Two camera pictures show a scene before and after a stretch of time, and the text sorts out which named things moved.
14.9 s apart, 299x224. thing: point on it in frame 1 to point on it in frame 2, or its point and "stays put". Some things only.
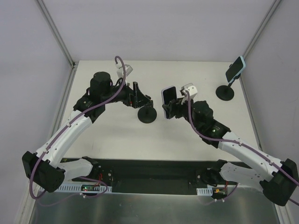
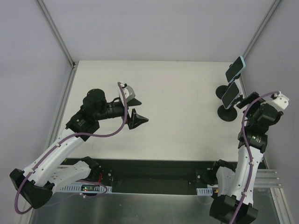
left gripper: (135, 94) to (128, 111)
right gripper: (177, 108) to (250, 99)
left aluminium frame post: (56, 33) stays put
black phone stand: (147, 114) to (227, 115)
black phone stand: (225, 92) stays put
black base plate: (156, 177) stays put
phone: (235, 69) stays put
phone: (168, 94) to (231, 94)
